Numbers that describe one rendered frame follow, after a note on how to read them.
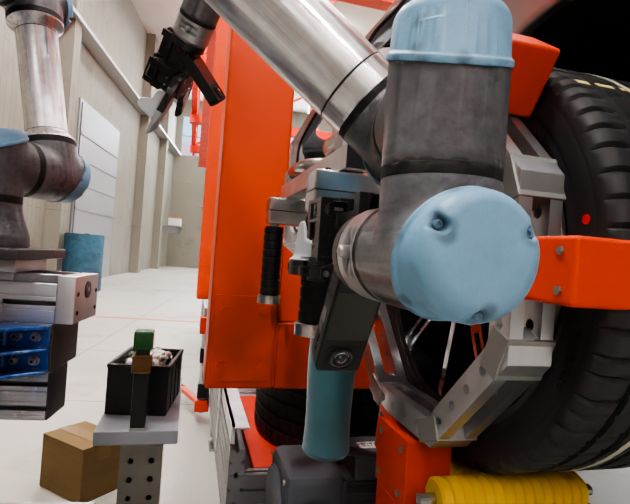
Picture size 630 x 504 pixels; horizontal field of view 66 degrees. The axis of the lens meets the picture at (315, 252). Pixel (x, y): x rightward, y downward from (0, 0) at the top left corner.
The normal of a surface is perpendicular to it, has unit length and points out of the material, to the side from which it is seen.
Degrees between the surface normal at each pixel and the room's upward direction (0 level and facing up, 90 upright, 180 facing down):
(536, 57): 125
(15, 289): 90
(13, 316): 90
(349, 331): 120
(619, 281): 90
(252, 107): 90
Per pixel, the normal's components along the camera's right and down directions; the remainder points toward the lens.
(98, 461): 0.87, 0.06
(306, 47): -0.31, 0.29
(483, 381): -0.97, -0.07
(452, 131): -0.12, -0.01
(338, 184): 0.25, 0.01
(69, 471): -0.49, -0.04
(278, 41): -0.51, 0.49
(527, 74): 0.16, 0.58
